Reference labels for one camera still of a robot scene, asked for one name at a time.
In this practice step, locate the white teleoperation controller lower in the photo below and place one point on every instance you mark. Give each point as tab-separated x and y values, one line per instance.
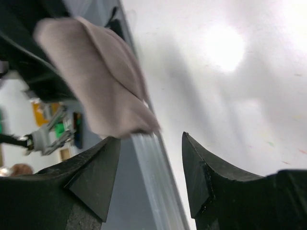
41	139

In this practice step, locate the taupe sock red striped cuff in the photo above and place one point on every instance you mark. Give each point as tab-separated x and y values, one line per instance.
102	72

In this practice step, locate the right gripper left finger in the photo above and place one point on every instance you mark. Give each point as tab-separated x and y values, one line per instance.
72	195

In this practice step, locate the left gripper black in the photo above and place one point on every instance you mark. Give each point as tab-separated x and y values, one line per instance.
18	19

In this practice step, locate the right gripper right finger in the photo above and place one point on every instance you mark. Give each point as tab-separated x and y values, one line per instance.
224	197

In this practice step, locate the aluminium rail frame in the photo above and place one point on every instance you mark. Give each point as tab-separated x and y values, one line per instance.
154	26

